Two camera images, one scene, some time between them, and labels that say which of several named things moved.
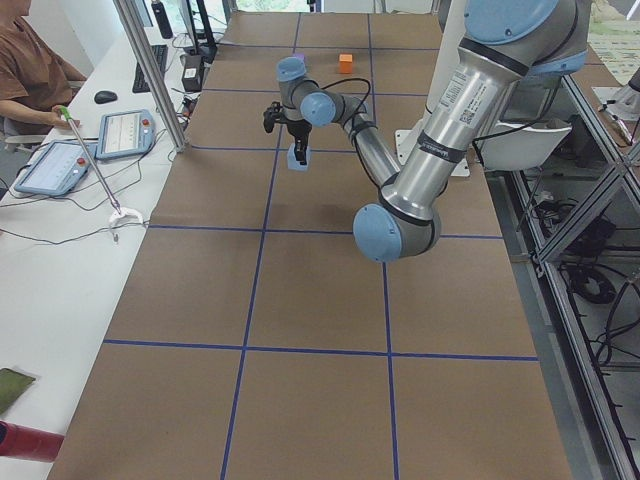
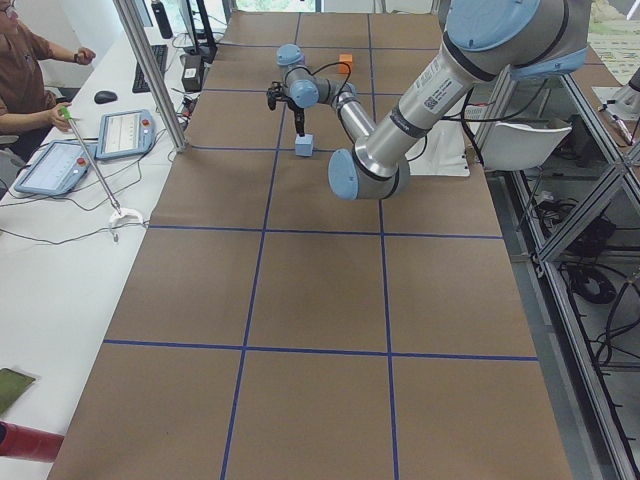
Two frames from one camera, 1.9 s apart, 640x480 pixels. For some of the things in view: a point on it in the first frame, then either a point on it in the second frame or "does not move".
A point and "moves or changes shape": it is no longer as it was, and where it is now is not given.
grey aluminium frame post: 130,19 does not move
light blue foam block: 292,162 moves or changes shape
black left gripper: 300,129 → 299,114
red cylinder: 26,442 does not move
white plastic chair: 512,146 does not move
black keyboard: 140,84 does not move
